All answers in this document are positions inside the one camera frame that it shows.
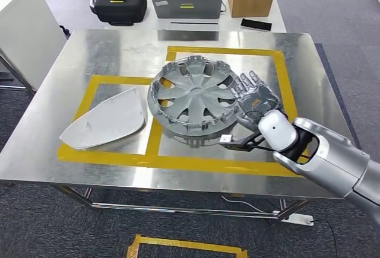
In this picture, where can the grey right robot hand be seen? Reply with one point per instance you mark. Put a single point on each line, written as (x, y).
(255, 99)

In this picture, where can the grey plastic wheel cover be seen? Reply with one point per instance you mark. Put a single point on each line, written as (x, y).
(193, 99)

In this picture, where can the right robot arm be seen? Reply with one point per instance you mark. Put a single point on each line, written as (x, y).
(326, 154)

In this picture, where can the steel workbench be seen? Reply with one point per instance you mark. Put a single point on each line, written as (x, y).
(59, 63)

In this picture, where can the black phone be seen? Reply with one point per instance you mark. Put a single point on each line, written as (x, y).
(255, 24)

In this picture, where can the white desk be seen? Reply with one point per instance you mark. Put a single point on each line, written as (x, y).
(231, 24)

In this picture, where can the grey laptop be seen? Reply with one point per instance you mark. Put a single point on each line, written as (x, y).
(185, 2)

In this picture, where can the white power strip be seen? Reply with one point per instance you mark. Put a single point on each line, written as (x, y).
(297, 219)

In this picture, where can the black carrying case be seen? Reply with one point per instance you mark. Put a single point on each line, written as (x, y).
(118, 12)

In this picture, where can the pale grey plastic panel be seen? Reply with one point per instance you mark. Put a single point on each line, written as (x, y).
(103, 122)

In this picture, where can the white cabinet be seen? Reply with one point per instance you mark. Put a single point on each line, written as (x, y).
(26, 32)

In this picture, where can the black right camera bracket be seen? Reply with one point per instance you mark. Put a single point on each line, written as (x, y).
(246, 142)

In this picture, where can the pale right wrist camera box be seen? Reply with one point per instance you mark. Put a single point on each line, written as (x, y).
(227, 138)

